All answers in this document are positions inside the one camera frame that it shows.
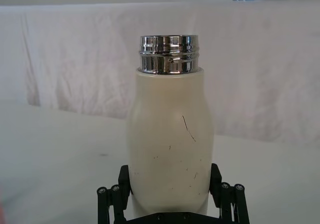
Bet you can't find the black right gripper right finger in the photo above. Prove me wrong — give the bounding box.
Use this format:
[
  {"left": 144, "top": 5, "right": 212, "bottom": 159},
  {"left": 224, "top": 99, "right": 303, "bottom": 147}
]
[{"left": 209, "top": 162, "right": 249, "bottom": 224}]

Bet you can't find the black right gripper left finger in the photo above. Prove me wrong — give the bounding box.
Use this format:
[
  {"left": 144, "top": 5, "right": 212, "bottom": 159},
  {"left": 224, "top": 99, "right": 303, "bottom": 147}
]
[{"left": 96, "top": 165, "right": 133, "bottom": 224}]

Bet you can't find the cream vacuum bottle steel neck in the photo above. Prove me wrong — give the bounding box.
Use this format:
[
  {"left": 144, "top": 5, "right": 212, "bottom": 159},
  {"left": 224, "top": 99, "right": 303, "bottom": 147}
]
[{"left": 126, "top": 34, "right": 216, "bottom": 216}]

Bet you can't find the white table cloth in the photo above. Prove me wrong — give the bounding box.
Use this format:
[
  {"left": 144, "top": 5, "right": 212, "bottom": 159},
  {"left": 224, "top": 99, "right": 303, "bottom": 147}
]
[{"left": 0, "top": 99, "right": 320, "bottom": 224}]

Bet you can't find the white curtain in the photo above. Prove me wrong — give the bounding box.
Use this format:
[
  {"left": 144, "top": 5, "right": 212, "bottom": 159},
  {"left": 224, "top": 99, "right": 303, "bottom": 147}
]
[{"left": 0, "top": 2, "right": 320, "bottom": 144}]

